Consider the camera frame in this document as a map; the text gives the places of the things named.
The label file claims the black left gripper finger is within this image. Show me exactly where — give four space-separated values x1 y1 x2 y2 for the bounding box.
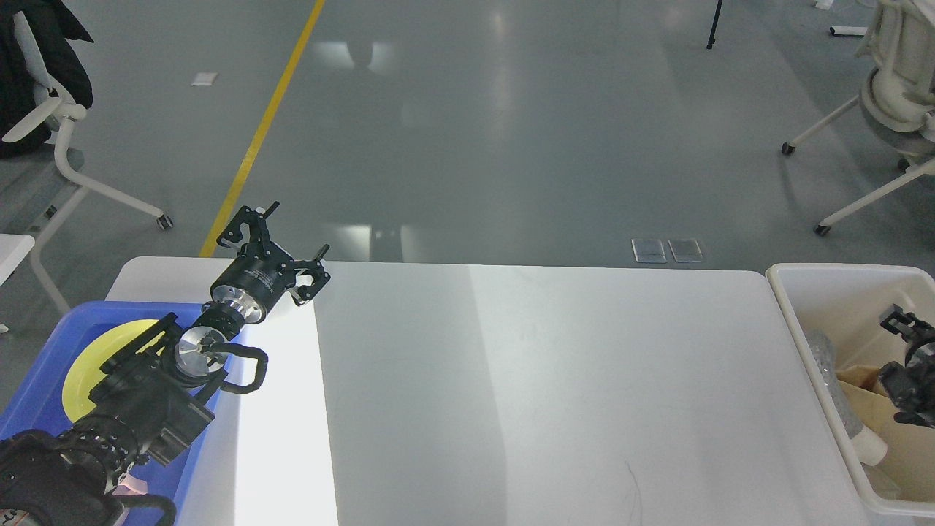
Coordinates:
289 244 331 307
217 201 281 254

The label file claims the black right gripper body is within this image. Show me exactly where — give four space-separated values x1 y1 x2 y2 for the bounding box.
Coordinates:
878 342 934 419

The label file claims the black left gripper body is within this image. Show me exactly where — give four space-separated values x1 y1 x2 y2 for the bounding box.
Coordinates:
210 247 308 324

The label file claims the white paper cup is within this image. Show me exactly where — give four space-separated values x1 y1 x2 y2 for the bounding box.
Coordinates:
850 426 889 466

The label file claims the brown paper bag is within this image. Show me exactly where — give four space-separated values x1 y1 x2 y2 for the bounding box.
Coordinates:
837 365 934 503

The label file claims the yellow plastic plate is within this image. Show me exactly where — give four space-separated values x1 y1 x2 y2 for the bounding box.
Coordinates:
61 319 157 423

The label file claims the pink mug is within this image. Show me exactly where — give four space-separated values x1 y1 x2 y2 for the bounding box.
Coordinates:
113 475 149 495

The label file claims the foil front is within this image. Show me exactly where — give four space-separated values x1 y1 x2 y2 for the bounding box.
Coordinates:
805 330 865 439

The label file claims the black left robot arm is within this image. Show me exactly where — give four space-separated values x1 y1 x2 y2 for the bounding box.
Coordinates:
1 205 330 525

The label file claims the white plastic bin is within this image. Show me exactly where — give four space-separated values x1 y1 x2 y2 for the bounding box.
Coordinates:
767 264 934 525

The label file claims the chair leg with caster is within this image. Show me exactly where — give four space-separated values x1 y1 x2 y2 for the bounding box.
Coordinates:
0 11 175 315

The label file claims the white office chair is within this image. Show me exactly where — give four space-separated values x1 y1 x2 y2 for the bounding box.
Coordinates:
781 1 934 236

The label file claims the white side table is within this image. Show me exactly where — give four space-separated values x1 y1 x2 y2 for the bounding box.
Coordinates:
0 233 36 286

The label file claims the black tripod leg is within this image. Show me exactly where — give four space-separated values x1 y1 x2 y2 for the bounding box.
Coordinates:
705 0 725 50

